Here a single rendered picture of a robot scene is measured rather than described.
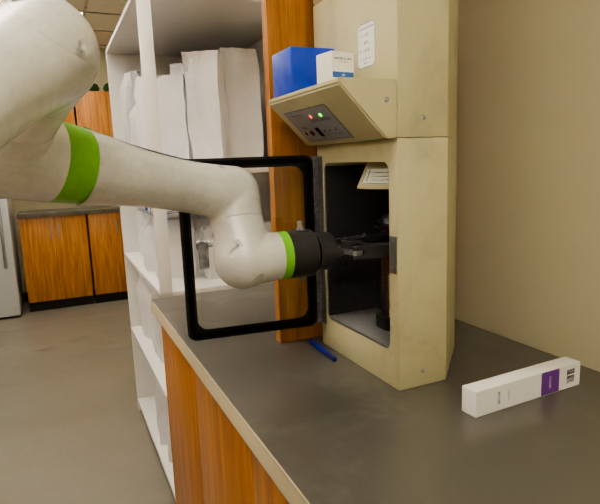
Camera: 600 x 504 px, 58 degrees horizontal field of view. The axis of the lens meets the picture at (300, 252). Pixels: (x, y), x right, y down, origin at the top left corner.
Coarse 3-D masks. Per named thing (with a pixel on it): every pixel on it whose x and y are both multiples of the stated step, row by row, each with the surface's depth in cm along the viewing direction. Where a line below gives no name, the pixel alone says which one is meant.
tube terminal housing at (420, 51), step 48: (336, 0) 109; (384, 0) 94; (432, 0) 94; (336, 48) 111; (384, 48) 95; (432, 48) 95; (432, 96) 96; (336, 144) 115; (384, 144) 98; (432, 144) 98; (432, 192) 99; (432, 240) 101; (432, 288) 102; (336, 336) 124; (432, 336) 104
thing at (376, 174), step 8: (368, 168) 109; (376, 168) 107; (384, 168) 106; (368, 176) 109; (376, 176) 107; (384, 176) 106; (360, 184) 111; (368, 184) 108; (376, 184) 106; (384, 184) 105
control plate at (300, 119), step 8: (296, 112) 110; (304, 112) 107; (312, 112) 105; (320, 112) 102; (328, 112) 100; (296, 120) 114; (304, 120) 111; (312, 120) 108; (320, 120) 105; (328, 120) 103; (336, 120) 101; (304, 128) 114; (312, 128) 111; (320, 128) 109; (328, 128) 106; (344, 128) 101; (304, 136) 118; (312, 136) 115; (320, 136) 112; (328, 136) 109; (336, 136) 107; (344, 136) 104; (352, 136) 102
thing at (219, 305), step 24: (264, 168) 119; (288, 168) 121; (264, 192) 120; (288, 192) 121; (192, 216) 116; (264, 216) 121; (288, 216) 122; (192, 240) 117; (216, 288) 120; (264, 288) 123; (288, 288) 125; (216, 312) 121; (240, 312) 122; (264, 312) 124; (288, 312) 126
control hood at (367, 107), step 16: (336, 80) 89; (352, 80) 89; (368, 80) 91; (384, 80) 92; (288, 96) 107; (304, 96) 101; (320, 96) 97; (336, 96) 93; (352, 96) 90; (368, 96) 91; (384, 96) 92; (288, 112) 113; (336, 112) 98; (352, 112) 94; (368, 112) 91; (384, 112) 93; (352, 128) 99; (368, 128) 95; (384, 128) 93; (320, 144) 117
